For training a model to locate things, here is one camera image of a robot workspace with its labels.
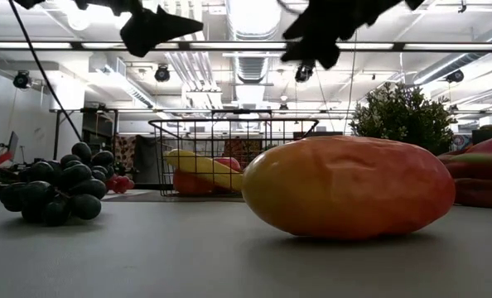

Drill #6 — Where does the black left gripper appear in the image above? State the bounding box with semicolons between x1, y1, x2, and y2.
13;0;205;58

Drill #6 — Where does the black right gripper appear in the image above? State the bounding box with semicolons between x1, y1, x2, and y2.
281;0;425;70

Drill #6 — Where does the yellow banana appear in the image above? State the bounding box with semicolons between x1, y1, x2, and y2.
164;148;244;193

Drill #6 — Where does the orange yellow mango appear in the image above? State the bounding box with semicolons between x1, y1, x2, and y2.
241;135;456;241

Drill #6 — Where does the orange round fruit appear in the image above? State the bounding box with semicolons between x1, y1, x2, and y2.
172;168;216;196

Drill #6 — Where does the pink dragon fruit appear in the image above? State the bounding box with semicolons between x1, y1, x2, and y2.
437;123;492;210

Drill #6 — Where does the black overhead light bar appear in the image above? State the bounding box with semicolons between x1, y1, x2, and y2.
0;40;492;52

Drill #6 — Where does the black ceiling spotlight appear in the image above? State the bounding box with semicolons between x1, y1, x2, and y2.
445;69;465;84
12;70;31;89
153;64;171;83

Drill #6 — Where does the green bushy plant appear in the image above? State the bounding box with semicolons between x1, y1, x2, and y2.
349;81;458;156

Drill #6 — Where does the brown patterned curtain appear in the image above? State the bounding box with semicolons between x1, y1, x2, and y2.
115;135;137;171

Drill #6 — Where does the grey hanging cloth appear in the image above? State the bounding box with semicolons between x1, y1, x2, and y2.
136;135;164;185

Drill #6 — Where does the black metal rack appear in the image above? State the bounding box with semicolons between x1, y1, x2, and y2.
49;107;119;158

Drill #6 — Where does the red grape bunch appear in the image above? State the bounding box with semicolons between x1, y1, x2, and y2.
104;174;136;195

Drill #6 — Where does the grey tilted monitor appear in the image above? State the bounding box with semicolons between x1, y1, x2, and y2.
7;131;20;156

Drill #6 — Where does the black grape bunch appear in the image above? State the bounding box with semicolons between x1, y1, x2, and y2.
0;142;117;228

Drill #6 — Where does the black overhead camera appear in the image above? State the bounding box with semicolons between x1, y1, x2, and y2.
294;64;316;84

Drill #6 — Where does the silver ventilation duct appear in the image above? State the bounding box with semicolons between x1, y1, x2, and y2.
224;0;284;84

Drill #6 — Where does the metal wire basket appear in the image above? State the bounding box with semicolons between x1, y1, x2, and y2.
147;118;321;198

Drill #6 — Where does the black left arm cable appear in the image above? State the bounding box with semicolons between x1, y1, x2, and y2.
7;0;84;142

